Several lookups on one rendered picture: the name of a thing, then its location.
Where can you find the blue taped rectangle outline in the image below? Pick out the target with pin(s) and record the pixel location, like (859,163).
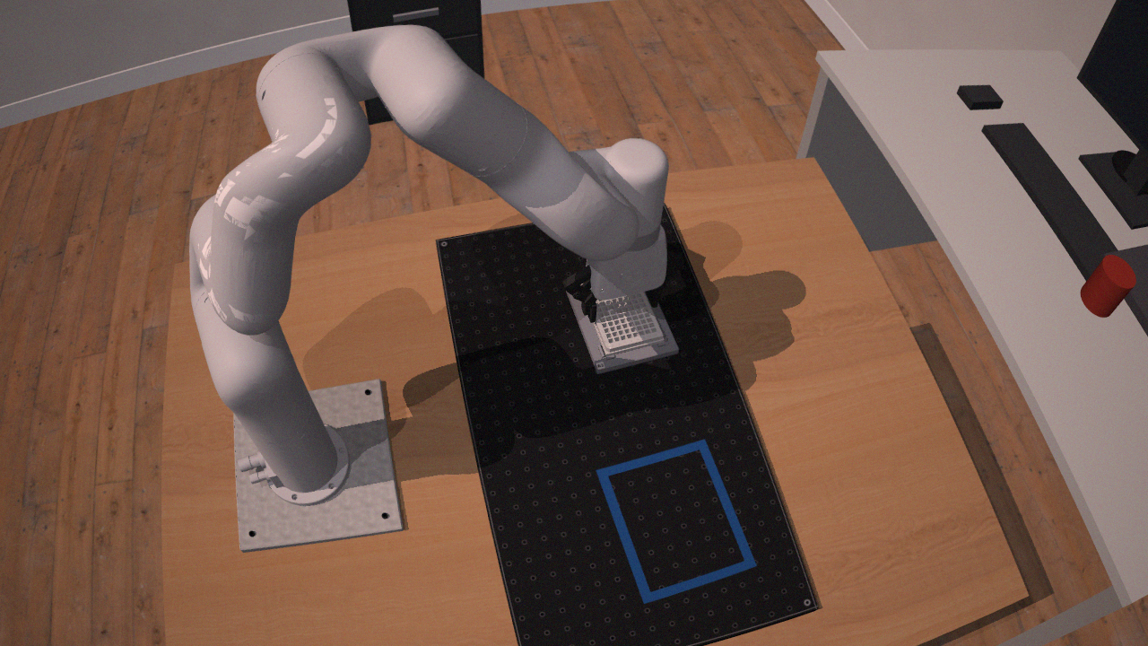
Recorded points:
(647,596)

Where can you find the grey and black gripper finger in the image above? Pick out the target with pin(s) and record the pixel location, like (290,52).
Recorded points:
(674,262)
(582,292)

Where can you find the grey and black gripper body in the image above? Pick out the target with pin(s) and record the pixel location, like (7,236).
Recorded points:
(631,273)

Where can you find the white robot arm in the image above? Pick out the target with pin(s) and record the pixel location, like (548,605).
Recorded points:
(242,239)

